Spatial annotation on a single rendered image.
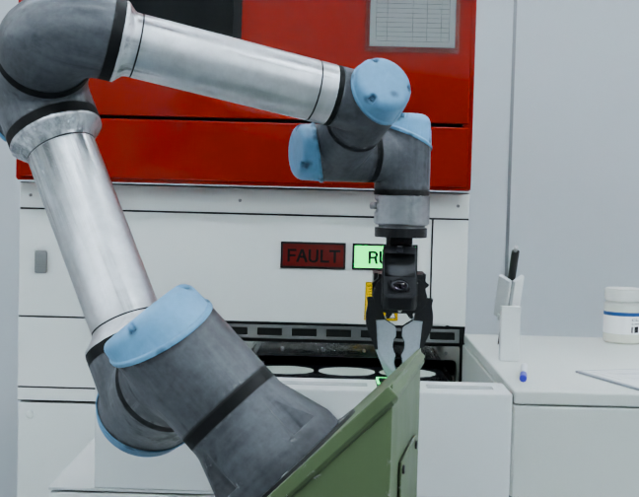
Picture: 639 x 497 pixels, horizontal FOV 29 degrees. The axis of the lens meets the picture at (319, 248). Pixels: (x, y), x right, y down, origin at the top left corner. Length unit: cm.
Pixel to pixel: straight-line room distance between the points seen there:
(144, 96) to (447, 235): 60
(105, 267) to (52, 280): 87
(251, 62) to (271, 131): 74
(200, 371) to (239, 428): 7
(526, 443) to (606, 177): 222
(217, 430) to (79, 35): 48
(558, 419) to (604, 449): 7
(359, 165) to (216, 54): 27
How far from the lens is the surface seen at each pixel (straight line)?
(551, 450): 168
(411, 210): 164
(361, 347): 225
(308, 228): 224
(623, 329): 221
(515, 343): 193
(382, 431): 117
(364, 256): 224
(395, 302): 157
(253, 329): 226
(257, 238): 225
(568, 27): 382
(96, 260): 144
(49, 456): 235
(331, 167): 160
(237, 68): 146
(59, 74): 146
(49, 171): 149
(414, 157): 165
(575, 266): 381
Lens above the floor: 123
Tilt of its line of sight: 3 degrees down
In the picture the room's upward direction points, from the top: 1 degrees clockwise
